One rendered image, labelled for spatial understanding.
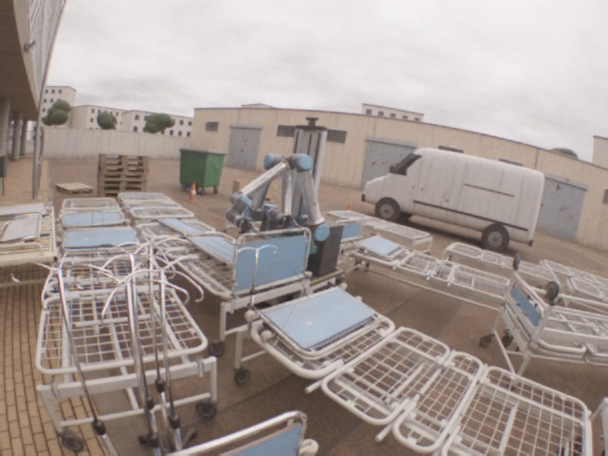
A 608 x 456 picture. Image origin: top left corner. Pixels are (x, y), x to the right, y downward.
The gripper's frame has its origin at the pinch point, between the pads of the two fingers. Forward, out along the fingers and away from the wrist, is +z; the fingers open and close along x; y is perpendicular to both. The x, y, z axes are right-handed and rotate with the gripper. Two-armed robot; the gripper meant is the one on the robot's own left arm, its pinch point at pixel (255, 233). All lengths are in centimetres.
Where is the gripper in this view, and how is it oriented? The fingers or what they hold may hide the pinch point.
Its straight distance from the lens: 203.4
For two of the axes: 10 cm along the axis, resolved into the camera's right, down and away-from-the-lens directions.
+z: 7.0, 4.1, -5.8
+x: 2.7, -9.1, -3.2
